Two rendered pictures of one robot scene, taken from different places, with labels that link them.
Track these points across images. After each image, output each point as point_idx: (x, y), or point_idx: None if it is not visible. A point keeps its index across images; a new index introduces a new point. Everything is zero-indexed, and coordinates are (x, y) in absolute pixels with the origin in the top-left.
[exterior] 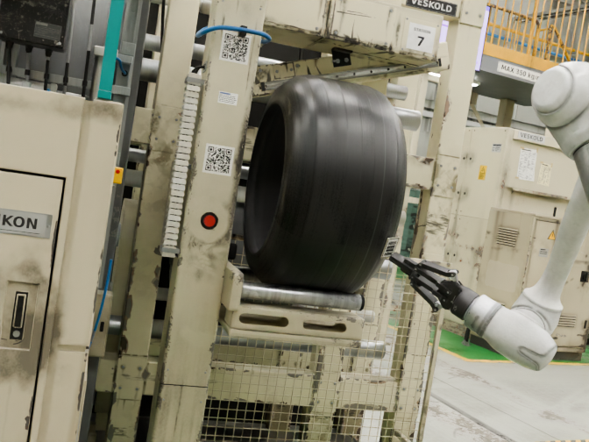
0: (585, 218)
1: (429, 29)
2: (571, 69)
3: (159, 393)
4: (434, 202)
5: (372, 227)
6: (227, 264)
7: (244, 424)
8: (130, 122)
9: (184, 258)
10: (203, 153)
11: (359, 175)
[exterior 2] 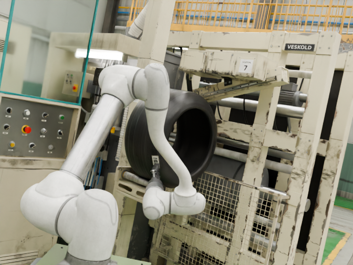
0: (152, 140)
1: (250, 61)
2: (104, 68)
3: None
4: (296, 160)
5: (144, 149)
6: None
7: (179, 254)
8: None
9: (119, 161)
10: (127, 121)
11: (139, 126)
